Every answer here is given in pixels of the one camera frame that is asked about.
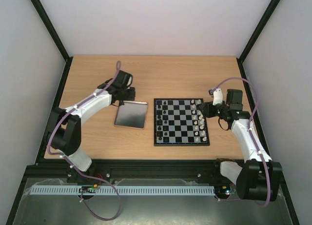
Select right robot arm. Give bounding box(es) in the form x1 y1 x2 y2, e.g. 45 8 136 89
197 88 282 204

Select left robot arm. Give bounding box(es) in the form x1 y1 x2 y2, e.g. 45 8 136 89
46 69 135 172

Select metal tray wooden rim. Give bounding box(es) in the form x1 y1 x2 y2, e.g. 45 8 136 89
114 101 148 129

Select black white chessboard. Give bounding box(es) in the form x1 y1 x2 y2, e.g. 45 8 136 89
154 98 210 146

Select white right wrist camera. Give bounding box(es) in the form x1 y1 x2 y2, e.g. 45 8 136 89
209 88 223 106

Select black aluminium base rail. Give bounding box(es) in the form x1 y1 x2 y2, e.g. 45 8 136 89
22 159 229 185

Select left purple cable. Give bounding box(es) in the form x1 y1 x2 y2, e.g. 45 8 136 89
46 61 122 221

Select white slotted cable duct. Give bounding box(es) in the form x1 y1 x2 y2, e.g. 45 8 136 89
30 185 215 196

